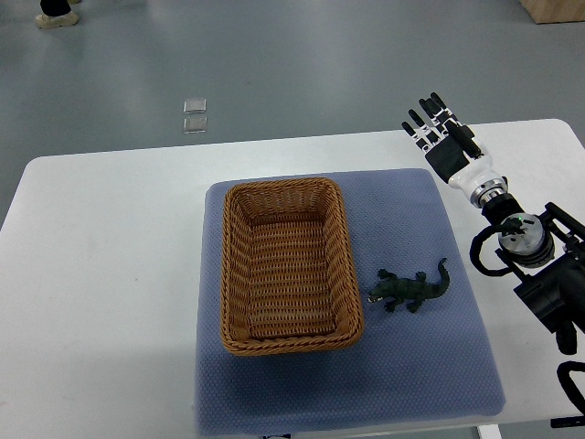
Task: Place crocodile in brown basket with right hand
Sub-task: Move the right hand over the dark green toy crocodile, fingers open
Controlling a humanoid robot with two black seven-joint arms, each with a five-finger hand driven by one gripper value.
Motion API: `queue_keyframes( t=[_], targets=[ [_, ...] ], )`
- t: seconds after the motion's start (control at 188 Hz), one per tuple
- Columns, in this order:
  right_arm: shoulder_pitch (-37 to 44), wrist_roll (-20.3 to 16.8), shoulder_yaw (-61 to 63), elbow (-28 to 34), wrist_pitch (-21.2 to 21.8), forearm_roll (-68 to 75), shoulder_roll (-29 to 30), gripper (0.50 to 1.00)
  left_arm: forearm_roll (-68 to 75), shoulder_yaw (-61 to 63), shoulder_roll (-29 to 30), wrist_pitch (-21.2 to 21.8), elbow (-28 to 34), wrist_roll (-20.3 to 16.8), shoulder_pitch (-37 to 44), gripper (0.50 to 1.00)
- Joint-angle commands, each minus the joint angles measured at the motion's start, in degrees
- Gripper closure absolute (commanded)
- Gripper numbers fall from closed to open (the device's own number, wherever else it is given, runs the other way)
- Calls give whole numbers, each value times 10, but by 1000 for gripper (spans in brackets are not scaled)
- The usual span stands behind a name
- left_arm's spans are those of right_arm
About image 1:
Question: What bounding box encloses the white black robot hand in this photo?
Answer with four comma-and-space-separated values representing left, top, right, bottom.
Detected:
401, 92, 508, 209

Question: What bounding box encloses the dark green toy crocodile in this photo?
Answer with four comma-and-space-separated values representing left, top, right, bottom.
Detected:
367, 258, 451, 314

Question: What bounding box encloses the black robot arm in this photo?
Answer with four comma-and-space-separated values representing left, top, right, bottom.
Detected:
463, 193, 584, 420

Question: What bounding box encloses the brown wicker basket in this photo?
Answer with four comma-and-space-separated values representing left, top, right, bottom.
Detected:
219, 177, 365, 357

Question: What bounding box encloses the blue textured mat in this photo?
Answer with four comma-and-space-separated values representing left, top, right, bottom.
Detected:
195, 169, 505, 436

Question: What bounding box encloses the lower floor socket plate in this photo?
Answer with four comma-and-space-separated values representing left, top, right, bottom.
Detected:
183, 116, 207, 134

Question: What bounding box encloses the floor socket plate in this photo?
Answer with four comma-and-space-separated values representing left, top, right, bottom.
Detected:
183, 116, 207, 134
183, 97, 207, 114

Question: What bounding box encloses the upper floor socket plate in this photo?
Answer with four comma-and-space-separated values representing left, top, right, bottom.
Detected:
183, 97, 207, 114

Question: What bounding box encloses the beige shoe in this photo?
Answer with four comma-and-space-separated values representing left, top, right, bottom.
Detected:
35, 12, 80, 29

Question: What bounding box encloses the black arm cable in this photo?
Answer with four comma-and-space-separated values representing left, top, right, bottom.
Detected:
470, 223, 517, 277

